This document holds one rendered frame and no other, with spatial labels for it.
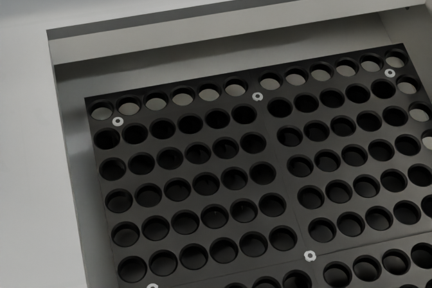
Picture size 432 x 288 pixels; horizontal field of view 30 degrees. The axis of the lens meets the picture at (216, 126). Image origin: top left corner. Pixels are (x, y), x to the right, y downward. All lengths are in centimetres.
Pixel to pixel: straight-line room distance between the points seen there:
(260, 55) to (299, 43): 3
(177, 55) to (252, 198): 16
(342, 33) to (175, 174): 19
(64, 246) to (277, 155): 13
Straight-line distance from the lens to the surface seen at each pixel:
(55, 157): 35
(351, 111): 42
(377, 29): 55
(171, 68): 51
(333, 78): 43
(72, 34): 40
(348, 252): 38
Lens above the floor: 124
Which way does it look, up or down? 56 degrees down
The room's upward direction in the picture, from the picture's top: 3 degrees clockwise
